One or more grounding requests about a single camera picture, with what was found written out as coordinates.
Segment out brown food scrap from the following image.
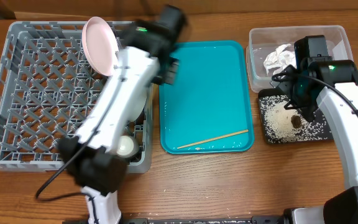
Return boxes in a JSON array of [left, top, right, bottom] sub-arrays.
[[291, 115, 303, 129]]

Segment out black tray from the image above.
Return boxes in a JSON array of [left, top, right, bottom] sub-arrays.
[[257, 88, 335, 145]]

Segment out white paper napkin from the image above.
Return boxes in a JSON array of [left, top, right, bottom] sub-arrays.
[[263, 44, 296, 76]]

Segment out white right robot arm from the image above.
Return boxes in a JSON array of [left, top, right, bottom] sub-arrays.
[[272, 35, 358, 224]]

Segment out wooden chopstick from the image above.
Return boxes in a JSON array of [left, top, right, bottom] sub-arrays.
[[177, 129, 249, 149]]

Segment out teal plastic tray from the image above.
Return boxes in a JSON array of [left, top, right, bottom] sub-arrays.
[[159, 40, 255, 154]]

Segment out white cup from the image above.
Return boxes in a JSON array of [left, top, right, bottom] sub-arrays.
[[116, 136, 139, 159]]

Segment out grey dish rack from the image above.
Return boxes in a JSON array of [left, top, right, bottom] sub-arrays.
[[0, 21, 155, 174]]

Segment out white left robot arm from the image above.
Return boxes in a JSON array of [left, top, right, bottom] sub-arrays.
[[57, 5, 186, 223]]

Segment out spilled white rice grains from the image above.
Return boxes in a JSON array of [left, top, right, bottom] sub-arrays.
[[259, 95, 328, 141]]

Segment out grey bowl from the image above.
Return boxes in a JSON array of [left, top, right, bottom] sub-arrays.
[[129, 88, 147, 122]]

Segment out clear plastic waste bin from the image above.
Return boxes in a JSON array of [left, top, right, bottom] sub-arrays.
[[246, 25, 353, 93]]

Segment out large white plate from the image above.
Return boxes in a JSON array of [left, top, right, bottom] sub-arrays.
[[82, 17, 119, 76]]

